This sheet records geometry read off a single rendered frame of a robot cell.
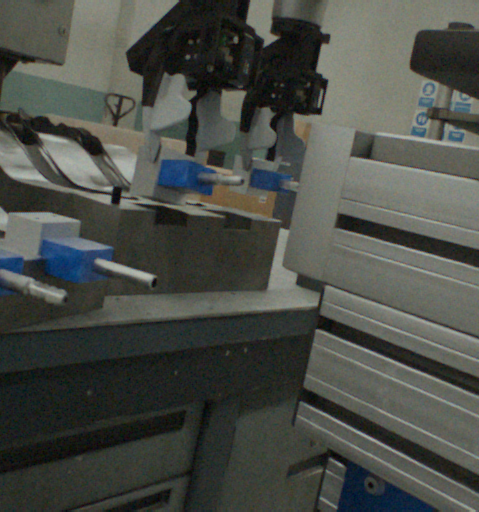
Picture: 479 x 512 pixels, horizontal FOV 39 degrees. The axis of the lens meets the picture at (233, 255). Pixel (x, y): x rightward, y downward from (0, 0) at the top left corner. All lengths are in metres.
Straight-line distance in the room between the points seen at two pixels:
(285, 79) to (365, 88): 7.40
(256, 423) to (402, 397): 0.59
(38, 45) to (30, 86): 6.85
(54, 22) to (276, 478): 1.09
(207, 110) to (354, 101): 7.67
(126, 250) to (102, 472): 0.24
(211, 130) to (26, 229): 0.27
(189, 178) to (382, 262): 0.35
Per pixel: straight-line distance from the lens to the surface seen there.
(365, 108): 8.32
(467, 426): 0.36
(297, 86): 0.97
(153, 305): 0.69
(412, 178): 0.37
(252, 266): 0.84
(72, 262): 0.55
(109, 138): 4.93
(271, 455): 1.01
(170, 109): 0.71
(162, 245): 0.73
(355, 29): 8.65
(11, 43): 1.60
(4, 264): 0.48
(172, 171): 0.70
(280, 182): 0.99
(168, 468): 0.85
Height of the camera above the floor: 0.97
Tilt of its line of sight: 9 degrees down
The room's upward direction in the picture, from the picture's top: 11 degrees clockwise
